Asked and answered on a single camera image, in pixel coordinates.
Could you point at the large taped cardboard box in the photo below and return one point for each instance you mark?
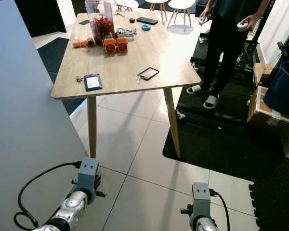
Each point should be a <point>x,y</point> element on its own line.
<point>267,115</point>

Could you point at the black phone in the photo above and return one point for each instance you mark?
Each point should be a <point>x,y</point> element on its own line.
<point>147,20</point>

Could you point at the small black flat card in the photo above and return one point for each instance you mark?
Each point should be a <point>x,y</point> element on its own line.
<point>84,22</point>

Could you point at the black floor mat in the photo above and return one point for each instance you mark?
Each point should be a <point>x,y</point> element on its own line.
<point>212,142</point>

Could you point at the small brass charm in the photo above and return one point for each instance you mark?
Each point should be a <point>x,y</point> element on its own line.
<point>80,79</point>

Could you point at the blue framed card holder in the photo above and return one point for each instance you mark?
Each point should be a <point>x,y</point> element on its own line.
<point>93,82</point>

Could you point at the black card holder with keys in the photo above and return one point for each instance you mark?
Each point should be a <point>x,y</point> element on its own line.
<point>149,73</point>

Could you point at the small black round object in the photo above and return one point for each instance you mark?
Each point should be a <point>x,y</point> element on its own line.
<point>132,20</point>

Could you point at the small cardboard box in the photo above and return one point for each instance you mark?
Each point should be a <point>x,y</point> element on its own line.
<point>261,73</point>

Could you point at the silver metal object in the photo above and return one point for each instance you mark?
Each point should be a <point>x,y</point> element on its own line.
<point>125,34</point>

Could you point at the blue tape roll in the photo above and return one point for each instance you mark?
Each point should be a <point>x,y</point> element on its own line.
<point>146,27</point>

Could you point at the white chair wooden legs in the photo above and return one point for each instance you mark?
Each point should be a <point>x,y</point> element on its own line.
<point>125,4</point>
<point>156,4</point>
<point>179,5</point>

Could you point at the clear jar red contents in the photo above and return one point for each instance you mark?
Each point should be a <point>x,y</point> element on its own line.
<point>100,21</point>

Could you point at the dark rug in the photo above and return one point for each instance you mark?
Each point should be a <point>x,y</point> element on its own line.
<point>60,52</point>

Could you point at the white hand controller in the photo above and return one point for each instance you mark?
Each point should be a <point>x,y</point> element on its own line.
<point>203,20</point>
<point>243,24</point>

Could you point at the blue bucket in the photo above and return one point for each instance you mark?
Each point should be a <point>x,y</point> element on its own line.
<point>282,89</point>

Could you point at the person in black clothes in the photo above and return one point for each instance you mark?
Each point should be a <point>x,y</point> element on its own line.
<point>224,43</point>

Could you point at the black metal frame equipment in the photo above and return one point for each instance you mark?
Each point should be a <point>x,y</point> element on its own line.
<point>286,48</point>

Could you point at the light wooden table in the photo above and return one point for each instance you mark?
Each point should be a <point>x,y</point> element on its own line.
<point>139,55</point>

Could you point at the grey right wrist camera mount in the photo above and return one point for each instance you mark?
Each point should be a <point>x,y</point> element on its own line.
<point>201,195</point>

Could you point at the tan twine roll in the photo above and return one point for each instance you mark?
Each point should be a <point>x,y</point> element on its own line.
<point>83,43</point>

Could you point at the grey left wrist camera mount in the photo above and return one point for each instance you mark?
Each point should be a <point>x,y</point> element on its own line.
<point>88,169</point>

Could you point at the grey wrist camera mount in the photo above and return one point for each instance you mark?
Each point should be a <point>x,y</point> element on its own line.
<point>201,195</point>
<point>88,169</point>

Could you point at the black foam puzzle mat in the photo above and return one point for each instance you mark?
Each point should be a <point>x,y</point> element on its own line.
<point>277,202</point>

